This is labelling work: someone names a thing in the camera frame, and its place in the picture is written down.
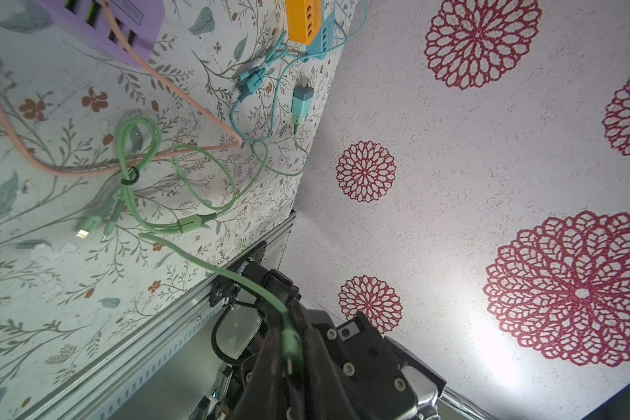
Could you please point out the purple power strip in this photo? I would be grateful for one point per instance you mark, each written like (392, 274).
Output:
(139, 21)

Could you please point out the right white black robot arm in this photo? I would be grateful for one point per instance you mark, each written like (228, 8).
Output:
(238, 371)

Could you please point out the orange power strip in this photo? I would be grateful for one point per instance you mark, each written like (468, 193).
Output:
(304, 20)

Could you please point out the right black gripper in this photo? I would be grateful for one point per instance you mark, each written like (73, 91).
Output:
(352, 372)

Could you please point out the teal power strip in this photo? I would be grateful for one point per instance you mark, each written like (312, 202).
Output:
(324, 39)

